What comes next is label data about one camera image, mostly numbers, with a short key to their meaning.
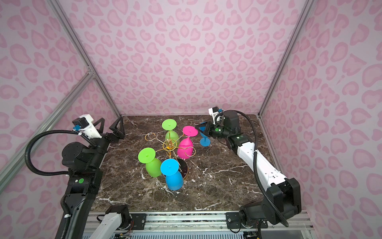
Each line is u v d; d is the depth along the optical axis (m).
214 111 0.70
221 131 0.65
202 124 0.71
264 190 0.40
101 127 0.61
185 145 0.76
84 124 0.48
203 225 0.72
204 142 1.04
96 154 0.51
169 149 0.68
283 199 0.40
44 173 0.40
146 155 0.64
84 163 0.46
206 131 0.66
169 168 0.61
